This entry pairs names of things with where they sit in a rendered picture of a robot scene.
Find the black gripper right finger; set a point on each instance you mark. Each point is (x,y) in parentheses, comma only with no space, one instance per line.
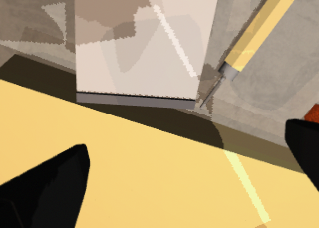
(302,137)

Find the tan wooden floor panel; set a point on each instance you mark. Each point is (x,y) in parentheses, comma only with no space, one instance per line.
(150,167)

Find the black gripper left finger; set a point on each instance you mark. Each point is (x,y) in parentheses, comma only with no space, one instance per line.
(49,195)

